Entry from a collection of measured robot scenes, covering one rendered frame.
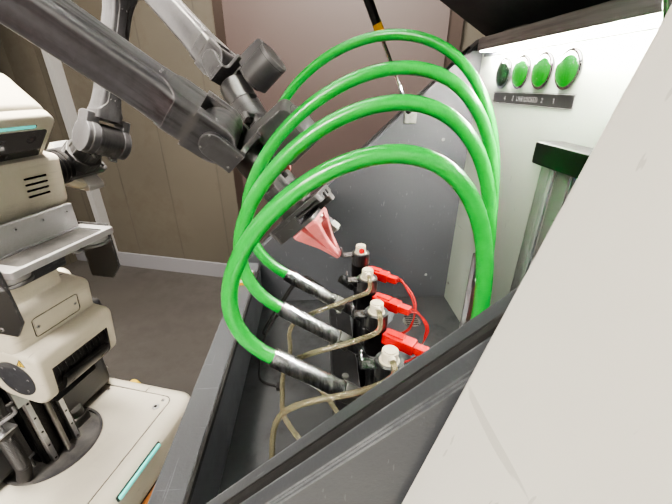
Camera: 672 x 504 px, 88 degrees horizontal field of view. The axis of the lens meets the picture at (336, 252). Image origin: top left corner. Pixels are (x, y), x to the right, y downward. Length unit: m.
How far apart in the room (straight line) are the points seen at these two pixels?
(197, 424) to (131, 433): 0.98
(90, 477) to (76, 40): 1.24
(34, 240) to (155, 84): 0.62
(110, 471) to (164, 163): 1.94
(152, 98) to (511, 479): 0.49
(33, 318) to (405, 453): 0.95
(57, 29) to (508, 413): 0.52
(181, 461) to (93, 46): 0.48
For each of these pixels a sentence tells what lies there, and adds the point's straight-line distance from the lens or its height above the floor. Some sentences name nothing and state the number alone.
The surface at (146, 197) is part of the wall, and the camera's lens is 2.97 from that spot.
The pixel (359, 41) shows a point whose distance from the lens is 0.58.
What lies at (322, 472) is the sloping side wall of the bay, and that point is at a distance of 0.28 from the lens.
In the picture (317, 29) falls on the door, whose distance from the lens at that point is 2.18.
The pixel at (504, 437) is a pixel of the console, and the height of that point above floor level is 1.21.
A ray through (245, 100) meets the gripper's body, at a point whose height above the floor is 1.34.
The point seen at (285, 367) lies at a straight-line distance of 0.34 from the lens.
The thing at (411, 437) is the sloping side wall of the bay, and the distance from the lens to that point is 0.25.
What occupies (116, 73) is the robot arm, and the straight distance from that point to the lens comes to 0.51.
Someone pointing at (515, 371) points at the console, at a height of 1.24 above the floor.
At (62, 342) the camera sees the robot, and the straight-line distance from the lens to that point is 1.11.
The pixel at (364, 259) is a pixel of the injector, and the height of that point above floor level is 1.11.
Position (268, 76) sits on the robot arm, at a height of 1.37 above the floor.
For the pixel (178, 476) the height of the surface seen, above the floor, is 0.95.
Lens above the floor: 1.36
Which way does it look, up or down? 26 degrees down
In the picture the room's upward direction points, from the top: straight up
